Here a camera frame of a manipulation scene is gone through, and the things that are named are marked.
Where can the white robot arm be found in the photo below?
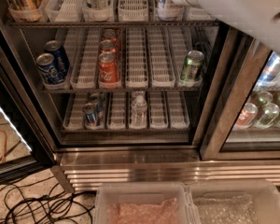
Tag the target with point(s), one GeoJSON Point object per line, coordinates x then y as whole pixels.
{"type": "Point", "coordinates": [258, 18]}

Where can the clear water bottle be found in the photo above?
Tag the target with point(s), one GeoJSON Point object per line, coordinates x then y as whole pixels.
{"type": "Point", "coordinates": [139, 112]}

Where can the closed glass fridge door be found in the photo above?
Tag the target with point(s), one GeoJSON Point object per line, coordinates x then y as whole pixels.
{"type": "Point", "coordinates": [223, 140]}

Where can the open fridge door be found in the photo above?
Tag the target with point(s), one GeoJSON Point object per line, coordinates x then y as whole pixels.
{"type": "Point", "coordinates": [37, 158]}

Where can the rear red cola can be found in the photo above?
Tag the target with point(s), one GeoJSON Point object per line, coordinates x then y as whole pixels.
{"type": "Point", "coordinates": [110, 34]}

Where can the red cola can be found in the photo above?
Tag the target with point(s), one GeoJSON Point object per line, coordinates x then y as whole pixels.
{"type": "Point", "coordinates": [108, 67]}
{"type": "Point", "coordinates": [107, 46]}
{"type": "Point", "coordinates": [110, 34]}

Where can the middle red cola can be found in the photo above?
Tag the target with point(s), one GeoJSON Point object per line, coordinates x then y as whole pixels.
{"type": "Point", "coordinates": [107, 46]}

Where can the green soda can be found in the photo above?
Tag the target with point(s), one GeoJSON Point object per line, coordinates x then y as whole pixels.
{"type": "Point", "coordinates": [192, 66]}

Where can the front red cola can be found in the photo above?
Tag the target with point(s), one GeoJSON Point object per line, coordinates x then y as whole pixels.
{"type": "Point", "coordinates": [108, 67]}

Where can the rear blue soda can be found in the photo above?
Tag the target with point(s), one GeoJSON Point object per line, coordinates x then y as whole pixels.
{"type": "Point", "coordinates": [57, 50]}

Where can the blue soda can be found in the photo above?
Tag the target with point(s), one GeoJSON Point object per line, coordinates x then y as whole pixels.
{"type": "Point", "coordinates": [57, 50]}
{"type": "Point", "coordinates": [48, 69]}

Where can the rear small blue can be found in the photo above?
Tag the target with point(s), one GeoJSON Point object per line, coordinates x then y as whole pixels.
{"type": "Point", "coordinates": [96, 100]}

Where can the small blue can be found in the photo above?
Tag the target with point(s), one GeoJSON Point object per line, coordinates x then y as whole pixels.
{"type": "Point", "coordinates": [96, 100]}
{"type": "Point", "coordinates": [90, 115]}

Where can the silver blue can behind glass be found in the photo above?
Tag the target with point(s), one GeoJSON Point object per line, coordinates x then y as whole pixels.
{"type": "Point", "coordinates": [270, 71]}

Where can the front blue soda can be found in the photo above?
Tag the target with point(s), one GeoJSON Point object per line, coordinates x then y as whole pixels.
{"type": "Point", "coordinates": [48, 69]}

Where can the front small blue can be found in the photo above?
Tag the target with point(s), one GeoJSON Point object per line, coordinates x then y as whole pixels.
{"type": "Point", "coordinates": [90, 115]}

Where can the orange can behind glass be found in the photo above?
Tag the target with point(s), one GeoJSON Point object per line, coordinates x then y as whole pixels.
{"type": "Point", "coordinates": [246, 116]}

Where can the green can behind glass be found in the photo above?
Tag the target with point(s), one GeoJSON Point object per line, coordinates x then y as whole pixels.
{"type": "Point", "coordinates": [267, 114]}

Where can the left clear plastic bin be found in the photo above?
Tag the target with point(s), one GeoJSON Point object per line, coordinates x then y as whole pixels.
{"type": "Point", "coordinates": [143, 203]}

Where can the clear plastic bin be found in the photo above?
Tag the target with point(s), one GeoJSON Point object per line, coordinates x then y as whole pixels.
{"type": "Point", "coordinates": [143, 203]}
{"type": "Point", "coordinates": [236, 202]}

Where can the right clear plastic bin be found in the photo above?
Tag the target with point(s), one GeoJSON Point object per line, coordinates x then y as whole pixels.
{"type": "Point", "coordinates": [236, 202]}

